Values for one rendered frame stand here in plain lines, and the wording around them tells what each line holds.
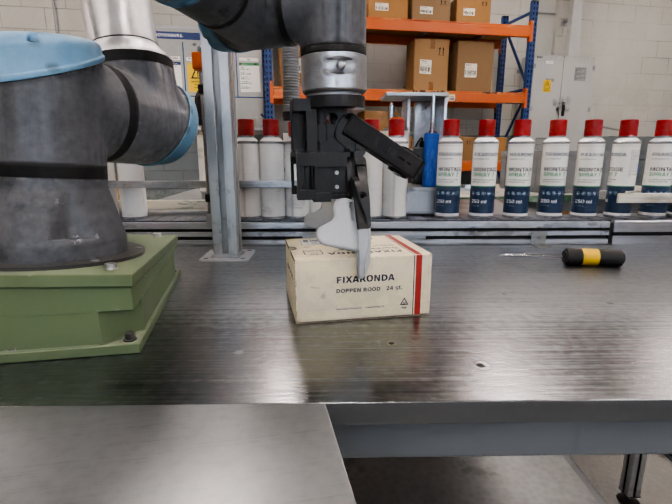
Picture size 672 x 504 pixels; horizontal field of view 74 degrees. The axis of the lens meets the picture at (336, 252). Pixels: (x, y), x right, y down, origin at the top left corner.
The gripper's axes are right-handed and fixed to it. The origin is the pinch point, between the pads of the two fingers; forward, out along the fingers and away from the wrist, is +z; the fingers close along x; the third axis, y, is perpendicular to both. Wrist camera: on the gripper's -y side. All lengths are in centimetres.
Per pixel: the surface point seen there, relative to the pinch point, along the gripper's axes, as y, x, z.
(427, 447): -2.0, 20.4, 12.3
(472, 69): -223, -405, -92
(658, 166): -72, -27, -9
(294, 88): 3.4, -31.1, -24.8
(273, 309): 10.3, 0.7, 5.1
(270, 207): 8.2, -40.8, -2.4
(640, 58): -495, -480, -121
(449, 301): -12.4, 2.1, 5.5
